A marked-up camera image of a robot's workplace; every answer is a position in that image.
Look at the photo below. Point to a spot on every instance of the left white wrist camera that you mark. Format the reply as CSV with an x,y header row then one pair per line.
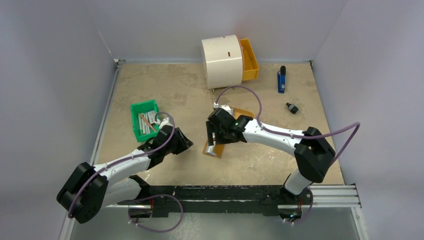
x,y
166,122

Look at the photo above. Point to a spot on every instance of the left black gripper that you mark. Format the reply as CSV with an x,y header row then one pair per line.
x,y
184,143

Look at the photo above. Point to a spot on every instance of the grey tubes in bin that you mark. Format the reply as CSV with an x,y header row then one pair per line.
x,y
143,131

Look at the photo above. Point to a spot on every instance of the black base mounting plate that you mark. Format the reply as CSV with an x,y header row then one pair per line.
x,y
267,200

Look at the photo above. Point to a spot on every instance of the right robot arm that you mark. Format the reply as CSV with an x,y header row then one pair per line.
x,y
313,154

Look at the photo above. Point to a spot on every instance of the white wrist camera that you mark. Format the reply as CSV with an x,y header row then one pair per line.
x,y
166,122
224,107

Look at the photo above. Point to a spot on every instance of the aluminium frame rail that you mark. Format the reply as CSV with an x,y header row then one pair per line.
x,y
324,196

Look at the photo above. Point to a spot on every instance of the small black knob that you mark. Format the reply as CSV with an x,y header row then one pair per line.
x,y
292,108

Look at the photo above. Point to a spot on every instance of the yellow oval plastic tray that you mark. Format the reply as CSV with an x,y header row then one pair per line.
x,y
236,112

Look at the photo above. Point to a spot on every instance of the brown pencil in bin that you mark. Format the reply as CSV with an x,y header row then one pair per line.
x,y
146,124

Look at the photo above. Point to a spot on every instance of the yellow leather card holder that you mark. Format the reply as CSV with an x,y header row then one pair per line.
x,y
215,150

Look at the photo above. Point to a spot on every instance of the cream round drawer cabinet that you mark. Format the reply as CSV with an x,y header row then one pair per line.
x,y
222,61

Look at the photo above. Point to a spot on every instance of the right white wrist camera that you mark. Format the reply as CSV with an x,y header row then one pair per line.
x,y
224,107

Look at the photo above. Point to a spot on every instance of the small card box in bin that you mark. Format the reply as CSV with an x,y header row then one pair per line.
x,y
152,117

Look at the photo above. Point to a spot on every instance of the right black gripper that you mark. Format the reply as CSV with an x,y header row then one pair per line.
x,y
214,126

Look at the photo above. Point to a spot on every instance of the green plastic bin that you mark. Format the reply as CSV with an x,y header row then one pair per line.
x,y
143,107

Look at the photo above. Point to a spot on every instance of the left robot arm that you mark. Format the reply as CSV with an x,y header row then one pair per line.
x,y
84,193

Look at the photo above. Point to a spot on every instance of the yellow open drawer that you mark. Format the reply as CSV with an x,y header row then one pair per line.
x,y
250,64

